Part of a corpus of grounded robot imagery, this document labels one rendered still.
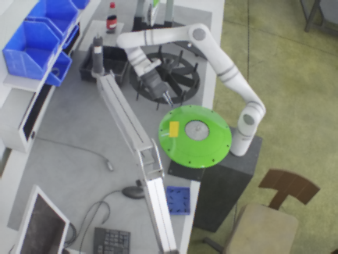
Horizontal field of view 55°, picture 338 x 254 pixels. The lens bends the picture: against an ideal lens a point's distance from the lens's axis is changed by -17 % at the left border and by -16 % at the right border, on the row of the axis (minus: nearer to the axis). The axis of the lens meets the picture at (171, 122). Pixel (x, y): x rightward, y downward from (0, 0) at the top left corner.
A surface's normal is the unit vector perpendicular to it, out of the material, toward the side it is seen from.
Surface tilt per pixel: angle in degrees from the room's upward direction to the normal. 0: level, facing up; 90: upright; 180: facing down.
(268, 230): 0
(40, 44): 88
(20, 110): 0
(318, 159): 0
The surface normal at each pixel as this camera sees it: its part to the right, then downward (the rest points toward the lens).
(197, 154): 0.10, -0.27
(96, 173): 0.11, -0.59
